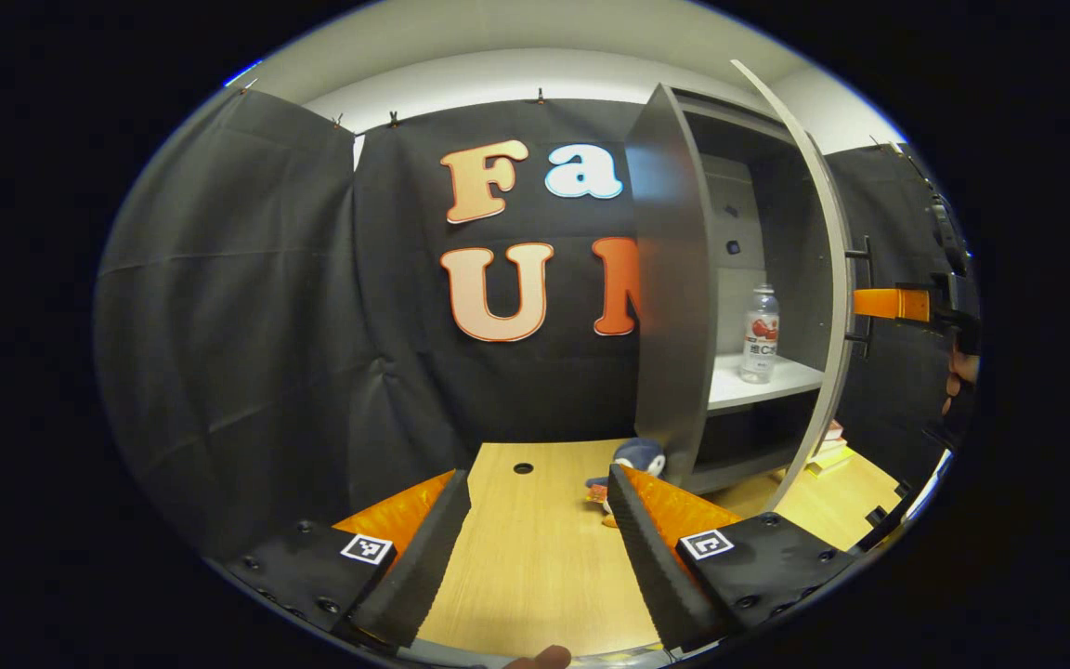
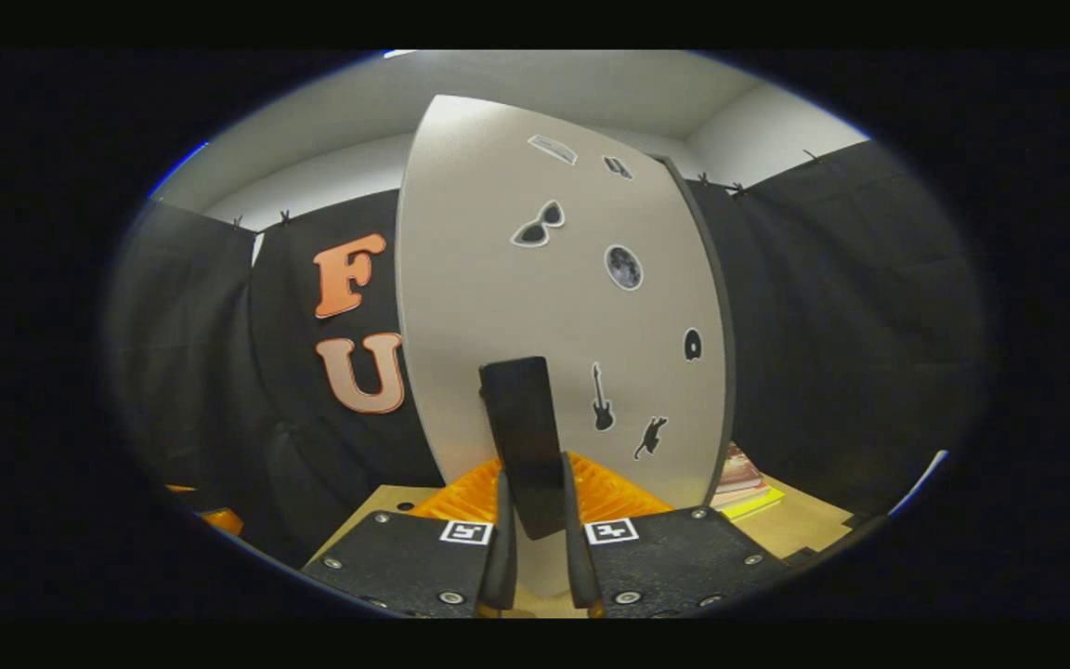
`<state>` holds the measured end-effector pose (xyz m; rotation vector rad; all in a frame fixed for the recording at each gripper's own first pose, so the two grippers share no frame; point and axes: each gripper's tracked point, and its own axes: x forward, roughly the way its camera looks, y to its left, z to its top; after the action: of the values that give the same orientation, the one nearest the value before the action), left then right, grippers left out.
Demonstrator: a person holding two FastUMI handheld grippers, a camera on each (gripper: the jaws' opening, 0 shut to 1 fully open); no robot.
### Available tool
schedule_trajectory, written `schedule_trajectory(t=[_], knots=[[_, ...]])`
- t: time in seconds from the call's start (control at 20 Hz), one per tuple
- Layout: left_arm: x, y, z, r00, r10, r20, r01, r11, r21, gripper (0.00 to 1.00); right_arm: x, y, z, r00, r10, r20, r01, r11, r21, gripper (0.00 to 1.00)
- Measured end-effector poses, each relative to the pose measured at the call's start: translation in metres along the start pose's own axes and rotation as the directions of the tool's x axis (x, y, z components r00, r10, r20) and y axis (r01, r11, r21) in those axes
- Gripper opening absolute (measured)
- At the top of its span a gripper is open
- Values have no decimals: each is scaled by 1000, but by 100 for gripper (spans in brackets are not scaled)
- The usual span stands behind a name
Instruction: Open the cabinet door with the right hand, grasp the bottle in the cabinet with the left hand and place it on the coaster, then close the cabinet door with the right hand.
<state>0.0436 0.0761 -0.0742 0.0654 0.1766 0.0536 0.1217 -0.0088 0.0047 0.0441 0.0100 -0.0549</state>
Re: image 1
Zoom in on clear plastic bottle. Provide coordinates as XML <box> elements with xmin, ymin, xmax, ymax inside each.
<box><xmin>739</xmin><ymin>283</ymin><xmax>780</xmax><ymax>385</ymax></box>

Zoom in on grey cabinet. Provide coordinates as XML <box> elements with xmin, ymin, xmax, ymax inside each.
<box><xmin>625</xmin><ymin>82</ymin><xmax>856</xmax><ymax>495</ymax></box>

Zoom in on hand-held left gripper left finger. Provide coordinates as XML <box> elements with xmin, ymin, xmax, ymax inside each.
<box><xmin>219</xmin><ymin>467</ymin><xmax>472</xmax><ymax>652</ymax></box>

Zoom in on black backdrop cloth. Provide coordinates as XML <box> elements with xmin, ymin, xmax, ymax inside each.
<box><xmin>94</xmin><ymin>88</ymin><xmax>972</xmax><ymax>563</ymax></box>

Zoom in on stack of books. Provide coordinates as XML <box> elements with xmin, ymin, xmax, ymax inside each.
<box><xmin>804</xmin><ymin>420</ymin><xmax>856</xmax><ymax>477</ymax></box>

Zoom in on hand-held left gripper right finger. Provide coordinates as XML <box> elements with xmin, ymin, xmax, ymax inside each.
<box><xmin>607</xmin><ymin>462</ymin><xmax>857</xmax><ymax>652</ymax></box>

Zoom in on white panel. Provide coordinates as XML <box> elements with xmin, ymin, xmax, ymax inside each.
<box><xmin>907</xmin><ymin>451</ymin><xmax>954</xmax><ymax>521</ymax></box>

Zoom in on penguin plush toy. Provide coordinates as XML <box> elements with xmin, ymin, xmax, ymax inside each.
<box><xmin>586</xmin><ymin>439</ymin><xmax>668</xmax><ymax>528</ymax></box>

